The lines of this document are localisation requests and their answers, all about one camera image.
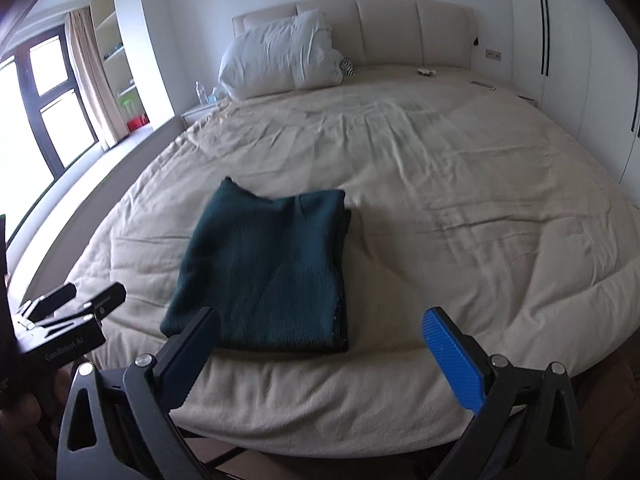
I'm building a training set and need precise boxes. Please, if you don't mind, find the dark green knitted garment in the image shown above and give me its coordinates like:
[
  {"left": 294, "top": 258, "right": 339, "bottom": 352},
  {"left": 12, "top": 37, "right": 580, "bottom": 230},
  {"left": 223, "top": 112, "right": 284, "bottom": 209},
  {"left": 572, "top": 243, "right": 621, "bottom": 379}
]
[{"left": 160, "top": 179, "right": 352, "bottom": 354}]

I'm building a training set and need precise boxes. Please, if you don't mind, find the person's left hand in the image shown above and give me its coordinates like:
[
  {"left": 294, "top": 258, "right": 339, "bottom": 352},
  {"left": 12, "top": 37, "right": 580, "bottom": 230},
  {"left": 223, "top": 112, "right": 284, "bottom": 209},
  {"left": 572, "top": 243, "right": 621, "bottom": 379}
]
[{"left": 1, "top": 367, "right": 72, "bottom": 479}]

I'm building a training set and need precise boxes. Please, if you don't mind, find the black framed window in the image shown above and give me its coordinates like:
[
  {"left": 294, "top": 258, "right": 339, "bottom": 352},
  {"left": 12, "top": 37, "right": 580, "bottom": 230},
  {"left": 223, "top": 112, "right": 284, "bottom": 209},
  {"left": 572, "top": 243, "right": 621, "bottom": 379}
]
[{"left": 1, "top": 25, "right": 98, "bottom": 235}]

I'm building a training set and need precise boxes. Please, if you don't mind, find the beige curtain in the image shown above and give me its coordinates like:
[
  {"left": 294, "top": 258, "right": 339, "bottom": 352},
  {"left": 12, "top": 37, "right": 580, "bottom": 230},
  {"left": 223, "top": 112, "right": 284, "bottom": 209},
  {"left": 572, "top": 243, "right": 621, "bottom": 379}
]
[{"left": 64, "top": 6, "right": 129, "bottom": 150}]

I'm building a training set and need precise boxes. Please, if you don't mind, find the red box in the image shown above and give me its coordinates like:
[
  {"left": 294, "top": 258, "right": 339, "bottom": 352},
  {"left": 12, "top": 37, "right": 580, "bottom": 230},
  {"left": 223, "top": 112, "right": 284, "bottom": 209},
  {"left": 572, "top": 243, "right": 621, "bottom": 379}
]
[{"left": 127, "top": 114, "right": 149, "bottom": 132}]

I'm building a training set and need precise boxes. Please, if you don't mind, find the beige bed blanket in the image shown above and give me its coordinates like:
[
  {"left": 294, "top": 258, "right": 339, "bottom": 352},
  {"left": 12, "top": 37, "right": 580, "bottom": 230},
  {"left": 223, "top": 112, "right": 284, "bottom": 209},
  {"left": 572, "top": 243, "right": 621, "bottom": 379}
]
[{"left": 64, "top": 64, "right": 640, "bottom": 460}]

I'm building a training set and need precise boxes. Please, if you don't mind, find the white nightstand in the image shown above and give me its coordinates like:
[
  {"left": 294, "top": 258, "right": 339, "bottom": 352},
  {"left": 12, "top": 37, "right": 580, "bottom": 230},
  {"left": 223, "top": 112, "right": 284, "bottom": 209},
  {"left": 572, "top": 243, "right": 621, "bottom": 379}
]
[{"left": 181, "top": 103, "right": 219, "bottom": 128}]

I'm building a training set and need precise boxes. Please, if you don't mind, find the clear water bottle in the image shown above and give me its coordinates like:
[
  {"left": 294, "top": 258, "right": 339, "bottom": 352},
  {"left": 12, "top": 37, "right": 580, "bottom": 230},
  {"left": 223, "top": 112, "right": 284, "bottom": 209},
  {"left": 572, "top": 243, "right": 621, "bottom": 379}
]
[{"left": 195, "top": 81, "right": 208, "bottom": 106}]

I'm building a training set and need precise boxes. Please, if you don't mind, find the white pillow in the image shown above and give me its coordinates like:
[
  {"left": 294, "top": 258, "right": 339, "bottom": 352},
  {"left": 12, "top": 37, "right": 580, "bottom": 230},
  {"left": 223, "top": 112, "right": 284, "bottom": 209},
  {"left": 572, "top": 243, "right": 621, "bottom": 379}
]
[{"left": 218, "top": 9, "right": 343, "bottom": 101}]

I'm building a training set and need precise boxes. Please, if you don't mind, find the small white object on bed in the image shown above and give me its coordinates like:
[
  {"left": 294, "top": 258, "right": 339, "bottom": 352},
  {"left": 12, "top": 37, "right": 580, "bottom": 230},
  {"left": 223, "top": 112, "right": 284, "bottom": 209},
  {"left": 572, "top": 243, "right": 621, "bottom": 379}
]
[{"left": 416, "top": 67, "right": 437, "bottom": 77}]

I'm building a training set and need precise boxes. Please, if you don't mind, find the white wardrobe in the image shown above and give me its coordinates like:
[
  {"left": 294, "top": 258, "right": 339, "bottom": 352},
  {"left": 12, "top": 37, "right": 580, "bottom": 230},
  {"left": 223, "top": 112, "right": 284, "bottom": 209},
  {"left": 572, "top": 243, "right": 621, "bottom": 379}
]
[{"left": 511, "top": 0, "right": 639, "bottom": 180}]

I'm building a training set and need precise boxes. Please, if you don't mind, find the beige padded headboard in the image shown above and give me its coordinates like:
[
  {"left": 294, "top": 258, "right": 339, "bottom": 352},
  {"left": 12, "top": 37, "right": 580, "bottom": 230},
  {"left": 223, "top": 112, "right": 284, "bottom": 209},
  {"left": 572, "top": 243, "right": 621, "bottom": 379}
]
[{"left": 232, "top": 0, "right": 478, "bottom": 70}]

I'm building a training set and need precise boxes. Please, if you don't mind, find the white wall shelf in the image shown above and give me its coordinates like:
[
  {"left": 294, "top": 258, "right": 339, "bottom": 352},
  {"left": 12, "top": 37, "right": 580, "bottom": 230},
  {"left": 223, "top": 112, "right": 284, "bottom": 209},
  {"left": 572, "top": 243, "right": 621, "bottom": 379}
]
[{"left": 89, "top": 0, "right": 148, "bottom": 125}]

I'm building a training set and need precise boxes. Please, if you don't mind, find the wall power socket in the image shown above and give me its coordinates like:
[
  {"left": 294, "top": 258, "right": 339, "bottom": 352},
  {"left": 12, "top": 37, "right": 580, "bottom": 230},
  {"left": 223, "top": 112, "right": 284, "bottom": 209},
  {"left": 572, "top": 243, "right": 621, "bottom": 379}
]
[{"left": 485, "top": 49, "right": 501, "bottom": 61}]

